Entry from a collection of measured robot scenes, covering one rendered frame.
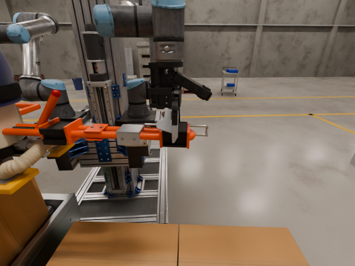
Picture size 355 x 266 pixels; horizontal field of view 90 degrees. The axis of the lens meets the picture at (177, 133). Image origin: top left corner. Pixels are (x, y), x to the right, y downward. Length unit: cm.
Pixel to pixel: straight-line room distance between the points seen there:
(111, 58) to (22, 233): 105
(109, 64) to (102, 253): 108
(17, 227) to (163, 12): 106
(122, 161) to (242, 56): 1120
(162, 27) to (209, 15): 1113
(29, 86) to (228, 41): 1100
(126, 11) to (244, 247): 108
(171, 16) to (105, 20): 18
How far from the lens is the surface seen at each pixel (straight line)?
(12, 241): 117
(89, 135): 58
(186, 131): 49
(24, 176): 70
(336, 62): 1535
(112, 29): 56
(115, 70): 133
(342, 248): 214
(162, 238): 107
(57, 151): 79
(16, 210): 113
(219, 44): 1160
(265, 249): 112
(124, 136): 53
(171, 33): 45
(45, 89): 132
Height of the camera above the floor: 142
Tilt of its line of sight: 24 degrees down
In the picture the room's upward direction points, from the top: straight up
